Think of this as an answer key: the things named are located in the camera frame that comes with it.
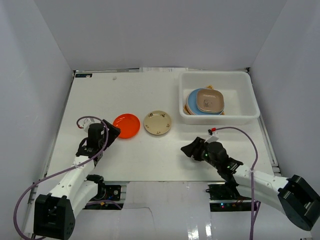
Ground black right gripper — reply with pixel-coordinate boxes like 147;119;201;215
180;136;220;170

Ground orange round plate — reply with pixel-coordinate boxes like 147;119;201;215
113;113;141;139

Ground woven bamboo fan tray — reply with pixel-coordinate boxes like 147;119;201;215
183;84;226;116

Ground blue round plate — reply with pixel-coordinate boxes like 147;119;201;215
187;88;223;116

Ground beige patterned small plate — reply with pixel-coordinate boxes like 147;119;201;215
143;110;173;136

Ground brown square panda dish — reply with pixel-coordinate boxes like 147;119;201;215
196;88;225;114

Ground pink round plate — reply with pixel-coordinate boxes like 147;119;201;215
185;95;198;115

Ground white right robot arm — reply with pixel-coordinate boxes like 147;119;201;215
181;137;320;231

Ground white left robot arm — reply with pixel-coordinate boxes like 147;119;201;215
33;119;121;240

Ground white plastic bin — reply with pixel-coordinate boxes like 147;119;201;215
178;70;260;125

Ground black label sticker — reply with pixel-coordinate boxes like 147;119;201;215
74;73;93;78

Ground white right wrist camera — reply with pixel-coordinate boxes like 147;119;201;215
205;127;219;143

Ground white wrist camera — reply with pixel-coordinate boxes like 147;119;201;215
205;127;219;143
77;118;95;133

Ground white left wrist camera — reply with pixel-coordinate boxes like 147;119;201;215
77;118;95;133

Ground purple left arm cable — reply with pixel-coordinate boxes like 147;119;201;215
12;115;123;238

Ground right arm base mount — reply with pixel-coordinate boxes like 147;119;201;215
205;182;251;213

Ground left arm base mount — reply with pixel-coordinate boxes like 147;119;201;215
85;184;123;210

